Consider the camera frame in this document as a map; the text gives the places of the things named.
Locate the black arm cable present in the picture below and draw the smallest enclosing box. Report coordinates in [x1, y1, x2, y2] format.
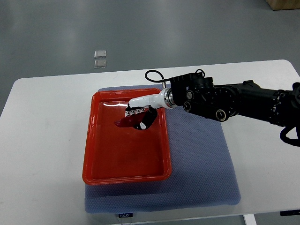
[144, 69, 172, 89]

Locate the red pepper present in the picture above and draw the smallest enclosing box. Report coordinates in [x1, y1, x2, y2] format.
[114, 112, 146, 128]

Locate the lower metal floor plate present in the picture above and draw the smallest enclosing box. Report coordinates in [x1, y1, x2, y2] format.
[94, 59, 107, 68]

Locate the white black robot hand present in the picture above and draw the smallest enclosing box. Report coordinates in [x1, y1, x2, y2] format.
[125, 88, 175, 130]

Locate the cardboard box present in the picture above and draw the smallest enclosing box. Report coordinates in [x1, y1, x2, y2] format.
[266, 0, 300, 10]

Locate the blue-grey mesh mat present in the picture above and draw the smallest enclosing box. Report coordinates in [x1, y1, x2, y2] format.
[85, 85, 241, 213]

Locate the dark mat label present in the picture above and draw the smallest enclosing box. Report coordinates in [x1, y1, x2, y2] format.
[118, 213, 133, 218]

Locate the white table leg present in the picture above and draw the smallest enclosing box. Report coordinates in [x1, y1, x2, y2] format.
[243, 214, 257, 225]

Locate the upper metal floor plate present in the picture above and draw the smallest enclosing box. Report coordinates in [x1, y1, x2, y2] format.
[94, 50, 106, 59]

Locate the red plastic tray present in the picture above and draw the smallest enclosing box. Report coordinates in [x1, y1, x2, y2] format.
[82, 88, 172, 185]

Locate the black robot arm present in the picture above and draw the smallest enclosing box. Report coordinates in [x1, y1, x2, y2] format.
[124, 69, 300, 147]

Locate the metal floor plate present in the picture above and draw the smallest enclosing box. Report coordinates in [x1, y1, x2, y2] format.
[94, 50, 106, 59]
[94, 59, 107, 68]

